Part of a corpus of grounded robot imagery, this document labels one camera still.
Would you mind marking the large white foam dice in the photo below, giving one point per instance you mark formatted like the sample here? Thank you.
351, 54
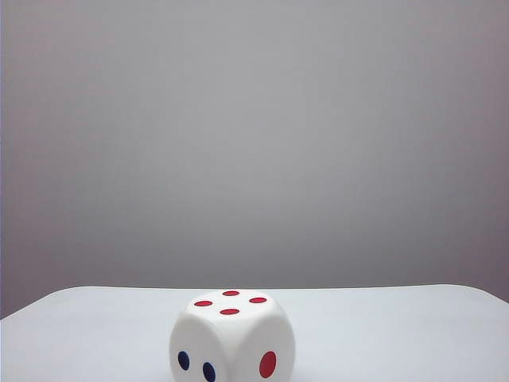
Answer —
234, 338

